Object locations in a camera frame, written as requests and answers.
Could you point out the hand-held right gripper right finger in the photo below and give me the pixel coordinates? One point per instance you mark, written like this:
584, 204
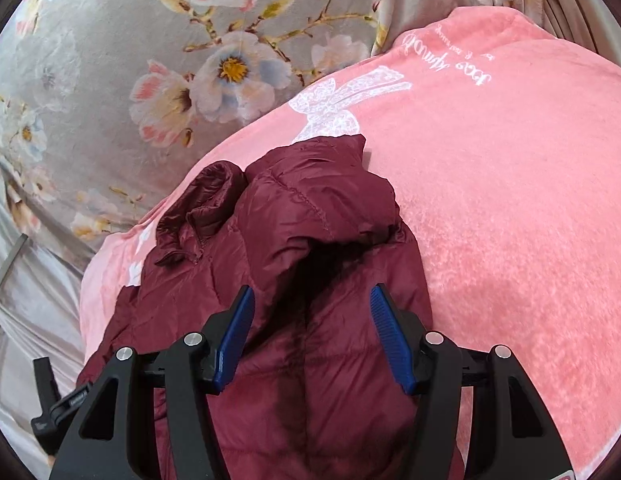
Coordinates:
388, 335

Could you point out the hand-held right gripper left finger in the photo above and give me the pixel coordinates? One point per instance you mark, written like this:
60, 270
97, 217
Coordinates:
235, 340

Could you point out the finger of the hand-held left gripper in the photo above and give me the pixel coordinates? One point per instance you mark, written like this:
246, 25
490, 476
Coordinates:
43, 385

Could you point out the maroon puffer jacket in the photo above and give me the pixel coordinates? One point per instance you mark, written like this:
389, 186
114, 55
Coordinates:
315, 220

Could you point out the pink blanket with white bows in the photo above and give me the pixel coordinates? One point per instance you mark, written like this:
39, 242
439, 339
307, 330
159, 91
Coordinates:
490, 185

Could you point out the grey floral bed sheet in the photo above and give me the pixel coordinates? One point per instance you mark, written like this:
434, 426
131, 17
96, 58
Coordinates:
115, 60

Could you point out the beige pleated curtain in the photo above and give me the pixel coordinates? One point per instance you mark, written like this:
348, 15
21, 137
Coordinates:
555, 0

